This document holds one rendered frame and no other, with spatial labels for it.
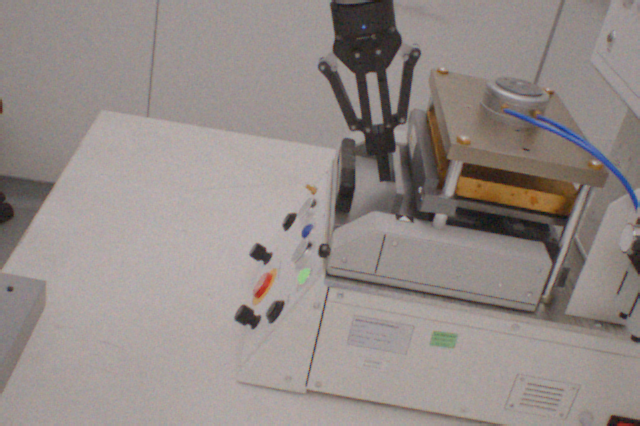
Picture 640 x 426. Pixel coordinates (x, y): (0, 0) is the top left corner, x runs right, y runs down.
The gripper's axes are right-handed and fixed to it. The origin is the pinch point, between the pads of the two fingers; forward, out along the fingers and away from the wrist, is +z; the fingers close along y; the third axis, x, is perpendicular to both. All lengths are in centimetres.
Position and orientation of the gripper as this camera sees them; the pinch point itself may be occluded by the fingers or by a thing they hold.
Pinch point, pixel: (381, 152)
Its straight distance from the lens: 105.3
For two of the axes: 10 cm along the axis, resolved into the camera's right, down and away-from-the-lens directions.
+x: -0.5, 4.6, -8.8
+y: -9.9, 1.2, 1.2
